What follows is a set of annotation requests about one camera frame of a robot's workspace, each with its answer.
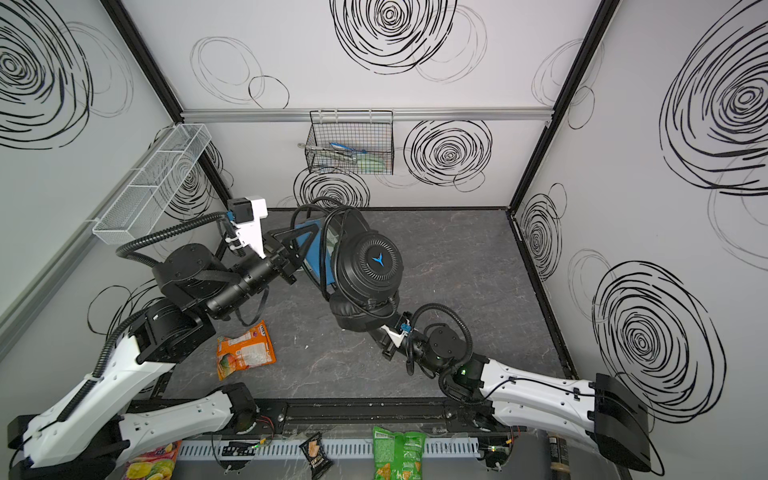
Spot black headphones with cable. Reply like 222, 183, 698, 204
290, 197, 404, 332

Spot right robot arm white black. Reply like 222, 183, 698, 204
370, 325, 652, 472

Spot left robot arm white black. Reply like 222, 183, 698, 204
8, 226, 317, 479

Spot orange snack bag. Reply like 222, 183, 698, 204
216, 321, 277, 381

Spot green blue items in basket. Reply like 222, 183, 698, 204
297, 142, 388, 173

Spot green chips bag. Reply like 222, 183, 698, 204
372, 427, 427, 480

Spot small dark snack packet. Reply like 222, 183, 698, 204
299, 432, 334, 480

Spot Fox's fruits candy bag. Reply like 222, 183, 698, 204
122, 441, 182, 480

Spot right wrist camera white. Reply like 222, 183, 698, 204
382, 320, 413, 348

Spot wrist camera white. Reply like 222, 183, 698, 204
382, 320, 413, 348
225, 196, 268, 259

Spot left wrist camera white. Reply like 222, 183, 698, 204
225, 196, 268, 259

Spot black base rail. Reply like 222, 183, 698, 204
122, 395, 607, 434

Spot white slotted cable duct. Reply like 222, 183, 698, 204
177, 438, 480, 462

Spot black wire wall basket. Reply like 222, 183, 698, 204
301, 119, 395, 175

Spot white mesh wall shelf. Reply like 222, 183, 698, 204
92, 124, 213, 245

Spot aluminium wall rail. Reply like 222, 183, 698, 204
181, 106, 554, 123

